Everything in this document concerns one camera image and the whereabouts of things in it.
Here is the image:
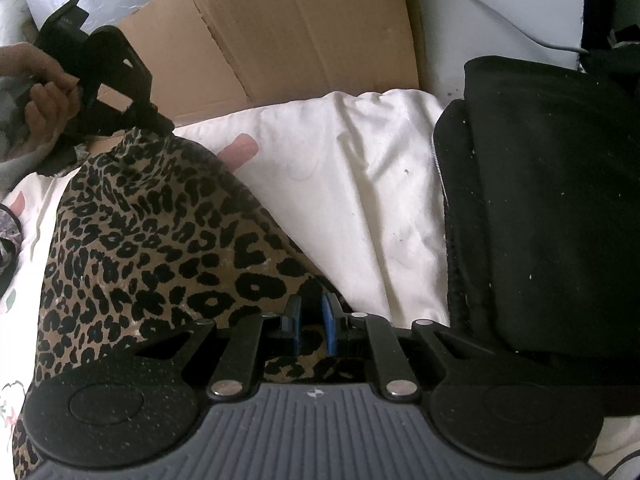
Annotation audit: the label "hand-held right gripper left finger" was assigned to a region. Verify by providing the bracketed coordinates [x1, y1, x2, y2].
[131, 295, 304, 402]

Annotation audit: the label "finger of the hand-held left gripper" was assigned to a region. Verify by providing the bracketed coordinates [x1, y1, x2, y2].
[124, 104, 176, 136]

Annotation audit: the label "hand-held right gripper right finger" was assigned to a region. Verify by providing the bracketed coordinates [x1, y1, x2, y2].
[320, 292, 495, 403]

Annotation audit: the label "leopard print garment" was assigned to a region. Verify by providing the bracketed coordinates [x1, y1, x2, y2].
[12, 127, 371, 476]

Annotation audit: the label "folded black clothes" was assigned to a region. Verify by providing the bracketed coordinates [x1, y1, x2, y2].
[432, 55, 640, 418]

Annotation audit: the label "person's left hand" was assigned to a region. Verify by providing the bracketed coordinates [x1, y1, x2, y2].
[0, 41, 83, 162]

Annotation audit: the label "cream bear print blanket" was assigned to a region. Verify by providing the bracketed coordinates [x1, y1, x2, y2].
[0, 89, 640, 480]

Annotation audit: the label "flattened cardboard sheet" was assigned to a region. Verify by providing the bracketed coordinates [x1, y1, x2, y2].
[95, 0, 426, 126]

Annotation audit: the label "floral patterned cloth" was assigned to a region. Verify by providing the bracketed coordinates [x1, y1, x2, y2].
[0, 205, 23, 286]

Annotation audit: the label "white cabinet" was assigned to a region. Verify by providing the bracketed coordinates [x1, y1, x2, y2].
[410, 0, 591, 106]

